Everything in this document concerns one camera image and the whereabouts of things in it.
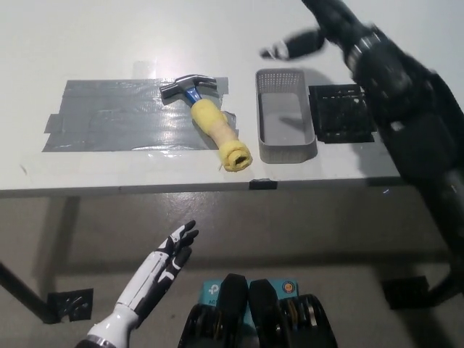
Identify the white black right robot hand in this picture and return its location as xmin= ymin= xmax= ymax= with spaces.
xmin=259 ymin=0 xmax=367 ymax=61

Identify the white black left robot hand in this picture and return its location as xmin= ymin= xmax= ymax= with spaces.
xmin=86 ymin=220 xmax=200 ymax=347

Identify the blue hammer with yellow wrap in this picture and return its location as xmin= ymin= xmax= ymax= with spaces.
xmin=160 ymin=74 xmax=253 ymax=173

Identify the black teal robot body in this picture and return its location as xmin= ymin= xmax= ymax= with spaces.
xmin=177 ymin=273 xmax=338 ymax=348

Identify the gray perforated plastic basket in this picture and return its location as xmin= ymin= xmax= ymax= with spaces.
xmin=254 ymin=68 xmax=317 ymax=163

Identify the black table leg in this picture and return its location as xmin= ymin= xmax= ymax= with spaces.
xmin=427 ymin=260 xmax=464 ymax=309
xmin=0 ymin=261 xmax=50 ymax=322

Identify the small black tape piece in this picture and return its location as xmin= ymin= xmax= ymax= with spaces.
xmin=249 ymin=178 xmax=278 ymax=191

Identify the gray duct tape patch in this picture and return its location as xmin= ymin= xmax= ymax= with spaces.
xmin=42 ymin=75 xmax=239 ymax=153

